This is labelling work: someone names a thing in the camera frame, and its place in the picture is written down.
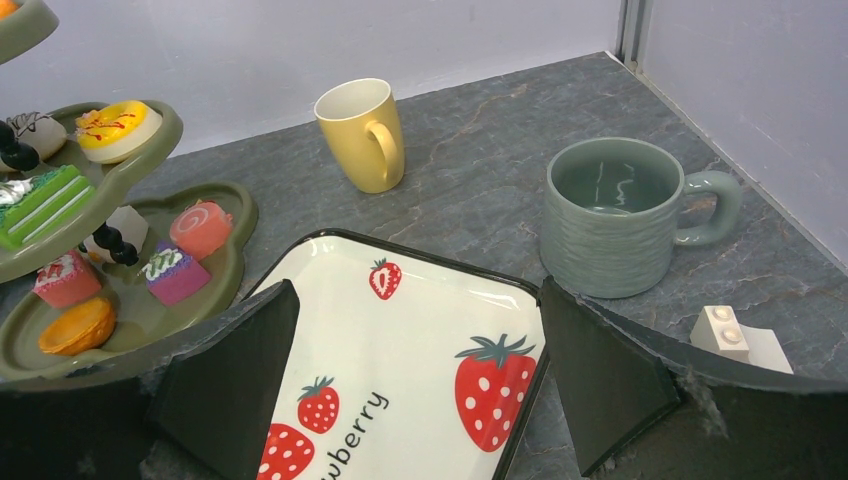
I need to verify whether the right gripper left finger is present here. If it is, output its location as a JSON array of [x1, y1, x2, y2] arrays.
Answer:
[[1, 280, 300, 479]]

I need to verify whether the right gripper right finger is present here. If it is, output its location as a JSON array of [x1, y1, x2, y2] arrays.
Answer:
[[539, 278, 847, 479]]

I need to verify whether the purple cake slice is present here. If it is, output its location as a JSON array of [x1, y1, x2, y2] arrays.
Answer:
[[140, 241, 211, 306]]

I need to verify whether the orange macaron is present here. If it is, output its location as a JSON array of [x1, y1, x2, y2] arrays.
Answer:
[[38, 297, 116, 356]]

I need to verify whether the pink swirl roll cake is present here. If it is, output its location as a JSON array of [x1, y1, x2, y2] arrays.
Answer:
[[169, 201, 233, 261]]

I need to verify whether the red strawberry cake slice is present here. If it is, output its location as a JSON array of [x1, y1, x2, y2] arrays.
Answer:
[[32, 250, 102, 309]]

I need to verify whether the green triangular cake slice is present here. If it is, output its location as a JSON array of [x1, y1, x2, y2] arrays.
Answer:
[[1, 165, 96, 251]]

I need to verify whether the yellow glazed donut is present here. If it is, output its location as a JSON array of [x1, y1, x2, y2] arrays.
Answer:
[[75, 100, 163, 164]]

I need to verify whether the white chocolate drizzle donut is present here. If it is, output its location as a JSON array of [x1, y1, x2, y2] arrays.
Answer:
[[1, 112, 67, 173]]

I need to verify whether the small orange pastry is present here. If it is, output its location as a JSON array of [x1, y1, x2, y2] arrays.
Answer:
[[0, 0, 19, 19]]

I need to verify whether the small white sachet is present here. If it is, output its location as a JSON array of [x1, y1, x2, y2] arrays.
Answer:
[[690, 305, 793, 375]]

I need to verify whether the green three-tier dessert stand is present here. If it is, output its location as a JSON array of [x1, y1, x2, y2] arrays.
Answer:
[[0, 0, 260, 384]]

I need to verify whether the strawberry print serving tray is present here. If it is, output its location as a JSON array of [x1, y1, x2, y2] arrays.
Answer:
[[257, 229, 548, 479]]

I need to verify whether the grey-green ceramic mug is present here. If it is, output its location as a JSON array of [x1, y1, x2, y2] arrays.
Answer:
[[540, 137, 742, 299]]

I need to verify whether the yellow ceramic mug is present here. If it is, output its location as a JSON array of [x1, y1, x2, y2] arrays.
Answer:
[[313, 78, 405, 194]]

